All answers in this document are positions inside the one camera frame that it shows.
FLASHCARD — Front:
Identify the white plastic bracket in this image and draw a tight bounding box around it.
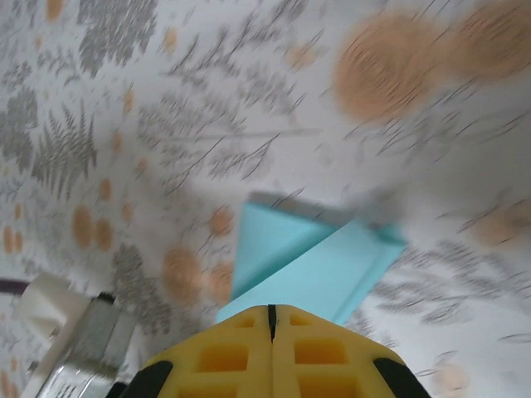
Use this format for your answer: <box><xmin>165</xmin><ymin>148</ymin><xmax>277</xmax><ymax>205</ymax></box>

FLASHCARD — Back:
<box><xmin>11</xmin><ymin>273</ymin><xmax>90</xmax><ymax>357</ymax></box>

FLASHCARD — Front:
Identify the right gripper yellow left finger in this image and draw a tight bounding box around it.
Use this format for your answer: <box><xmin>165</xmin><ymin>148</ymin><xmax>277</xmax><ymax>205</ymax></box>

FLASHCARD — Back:
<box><xmin>110</xmin><ymin>304</ymin><xmax>274</xmax><ymax>398</ymax></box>

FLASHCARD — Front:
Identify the aluminium side frame rail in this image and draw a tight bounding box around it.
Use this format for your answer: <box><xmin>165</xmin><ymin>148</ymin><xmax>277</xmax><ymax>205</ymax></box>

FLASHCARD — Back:
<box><xmin>24</xmin><ymin>292</ymin><xmax>140</xmax><ymax>398</ymax></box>

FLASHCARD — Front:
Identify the light blue paper sheet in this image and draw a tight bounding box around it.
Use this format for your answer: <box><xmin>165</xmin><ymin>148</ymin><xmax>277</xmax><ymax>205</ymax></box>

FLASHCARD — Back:
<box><xmin>215</xmin><ymin>190</ymin><xmax>407</xmax><ymax>327</ymax></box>

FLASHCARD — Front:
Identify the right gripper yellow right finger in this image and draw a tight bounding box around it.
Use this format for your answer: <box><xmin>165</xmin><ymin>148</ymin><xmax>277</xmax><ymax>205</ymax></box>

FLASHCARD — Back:
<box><xmin>272</xmin><ymin>304</ymin><xmax>433</xmax><ymax>398</ymax></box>

